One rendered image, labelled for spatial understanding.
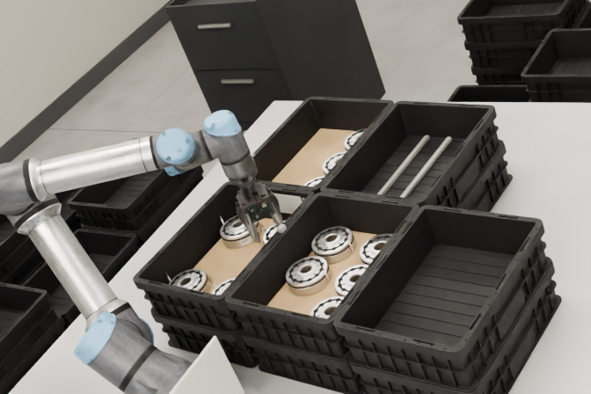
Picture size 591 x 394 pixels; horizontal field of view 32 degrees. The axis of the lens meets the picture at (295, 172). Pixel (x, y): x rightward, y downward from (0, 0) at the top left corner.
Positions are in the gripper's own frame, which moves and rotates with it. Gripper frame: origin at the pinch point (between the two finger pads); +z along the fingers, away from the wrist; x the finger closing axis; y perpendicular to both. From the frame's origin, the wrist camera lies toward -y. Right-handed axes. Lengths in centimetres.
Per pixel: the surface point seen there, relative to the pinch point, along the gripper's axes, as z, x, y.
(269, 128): 18, 12, -84
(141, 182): 39, -39, -124
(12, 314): 39, -88, -74
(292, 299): 4.6, -0.6, 22.8
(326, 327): -4.3, 4.2, 47.7
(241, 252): 4.7, -8.4, -3.2
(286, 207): 0.1, 6.4, -7.2
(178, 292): -5.0, -24.1, 16.1
